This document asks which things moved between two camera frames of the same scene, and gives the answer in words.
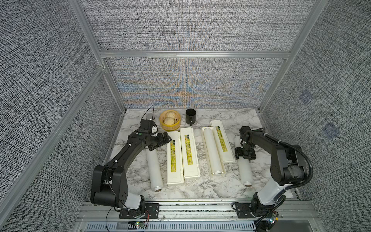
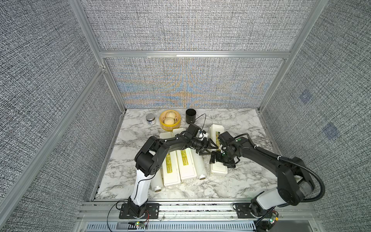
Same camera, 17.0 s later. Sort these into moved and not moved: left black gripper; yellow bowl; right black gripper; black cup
Moved: left black gripper; right black gripper
Not moved: black cup; yellow bowl
